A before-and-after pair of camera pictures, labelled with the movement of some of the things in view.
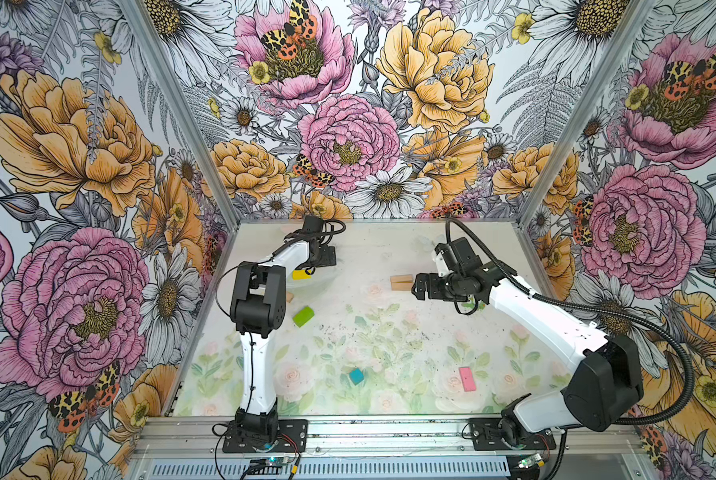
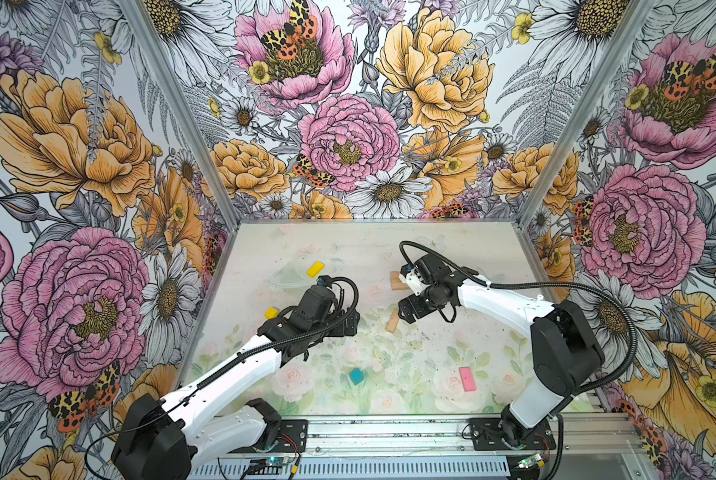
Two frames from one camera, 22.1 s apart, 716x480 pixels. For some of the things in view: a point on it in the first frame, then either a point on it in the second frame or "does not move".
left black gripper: [327, 257] → [339, 329]
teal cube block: [356, 376] does not move
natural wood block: [401, 283] does not move
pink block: [467, 379] does not move
